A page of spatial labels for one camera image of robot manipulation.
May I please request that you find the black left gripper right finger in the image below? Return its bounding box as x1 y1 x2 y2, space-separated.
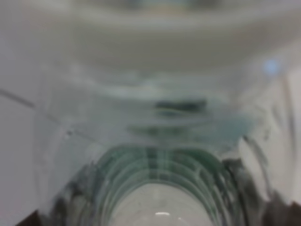
265 192 301 226

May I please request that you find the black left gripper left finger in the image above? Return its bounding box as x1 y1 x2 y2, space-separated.
16 210 43 226

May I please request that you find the clear bottle green label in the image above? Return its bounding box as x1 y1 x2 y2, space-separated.
34 67 296 226

